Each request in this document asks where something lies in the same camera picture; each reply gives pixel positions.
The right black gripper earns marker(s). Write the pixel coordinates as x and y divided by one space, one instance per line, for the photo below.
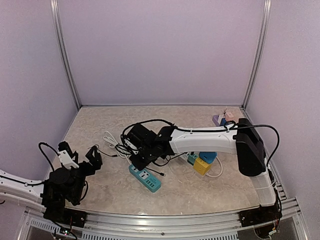
138 165

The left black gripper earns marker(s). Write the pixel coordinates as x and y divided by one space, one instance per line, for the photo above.
95 162

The teal power strip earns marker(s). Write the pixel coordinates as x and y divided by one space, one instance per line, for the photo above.
145 178

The white power strip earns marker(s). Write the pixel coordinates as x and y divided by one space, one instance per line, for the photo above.
184 158

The teal USB charger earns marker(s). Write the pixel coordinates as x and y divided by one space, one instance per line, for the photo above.
191 158

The yellow cube socket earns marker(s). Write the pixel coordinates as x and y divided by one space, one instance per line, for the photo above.
201 167

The blue rounded charger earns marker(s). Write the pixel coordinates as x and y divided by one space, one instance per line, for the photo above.
208 157

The purple power strip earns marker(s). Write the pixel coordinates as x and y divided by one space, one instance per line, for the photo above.
217 119

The dark blue cube socket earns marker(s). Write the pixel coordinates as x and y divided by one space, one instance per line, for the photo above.
229 122

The pink charger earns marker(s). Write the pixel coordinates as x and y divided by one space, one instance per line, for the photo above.
229 116

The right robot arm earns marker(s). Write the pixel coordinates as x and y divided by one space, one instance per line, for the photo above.
239 138

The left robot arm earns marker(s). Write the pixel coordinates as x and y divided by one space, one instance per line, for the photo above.
66 184

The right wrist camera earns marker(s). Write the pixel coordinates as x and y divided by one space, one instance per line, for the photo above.
133 141

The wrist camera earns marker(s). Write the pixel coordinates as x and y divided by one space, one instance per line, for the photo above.
67 158
133 141

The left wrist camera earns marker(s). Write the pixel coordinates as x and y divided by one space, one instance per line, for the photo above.
67 158

